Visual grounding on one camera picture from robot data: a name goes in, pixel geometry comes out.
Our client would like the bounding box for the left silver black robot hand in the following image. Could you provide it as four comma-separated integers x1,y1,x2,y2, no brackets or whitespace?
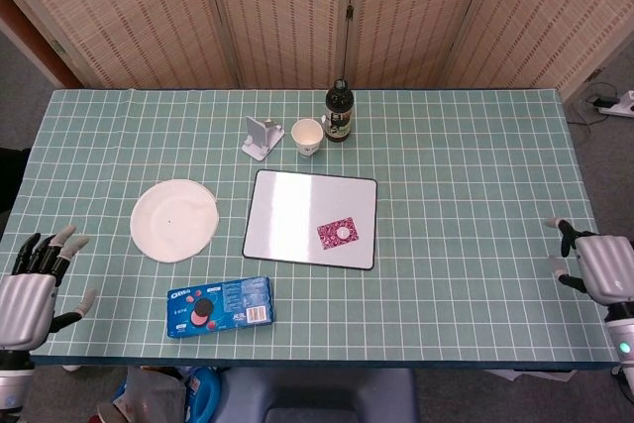
0,224,98,353

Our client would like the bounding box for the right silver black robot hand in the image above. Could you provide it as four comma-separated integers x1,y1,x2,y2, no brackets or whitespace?
544,217,634,305

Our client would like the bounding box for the white board black frame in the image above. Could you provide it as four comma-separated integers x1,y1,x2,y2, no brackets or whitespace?
242,168,378,271

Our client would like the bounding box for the white power strip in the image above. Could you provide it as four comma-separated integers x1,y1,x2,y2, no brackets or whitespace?
597,89,634,120

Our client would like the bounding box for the plastic bag with items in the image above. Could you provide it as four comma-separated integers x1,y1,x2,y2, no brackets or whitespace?
96,366,222,423

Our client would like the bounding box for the green grid tablecloth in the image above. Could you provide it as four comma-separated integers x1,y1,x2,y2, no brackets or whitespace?
0,88,620,370

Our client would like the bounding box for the white paper plate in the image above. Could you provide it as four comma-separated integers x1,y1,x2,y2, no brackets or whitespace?
130,177,221,264

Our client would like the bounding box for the blue Oreo cookie box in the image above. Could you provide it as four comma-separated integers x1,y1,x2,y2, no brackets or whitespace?
165,275,275,340

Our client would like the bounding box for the white folding phone stand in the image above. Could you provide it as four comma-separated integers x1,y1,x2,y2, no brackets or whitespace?
241,115,286,161

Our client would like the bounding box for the blue-grey chair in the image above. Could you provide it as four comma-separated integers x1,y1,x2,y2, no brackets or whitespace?
217,368,420,423

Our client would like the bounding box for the dark tea bottle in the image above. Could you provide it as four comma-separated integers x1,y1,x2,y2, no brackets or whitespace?
324,77,354,144

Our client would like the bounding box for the white paper cup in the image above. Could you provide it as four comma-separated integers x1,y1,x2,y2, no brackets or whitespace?
290,118,326,159

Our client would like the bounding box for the bamboo folding screen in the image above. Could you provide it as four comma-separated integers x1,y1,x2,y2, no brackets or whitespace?
0,0,634,100

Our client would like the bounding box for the black power cable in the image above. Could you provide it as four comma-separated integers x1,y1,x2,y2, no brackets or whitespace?
577,81,620,113

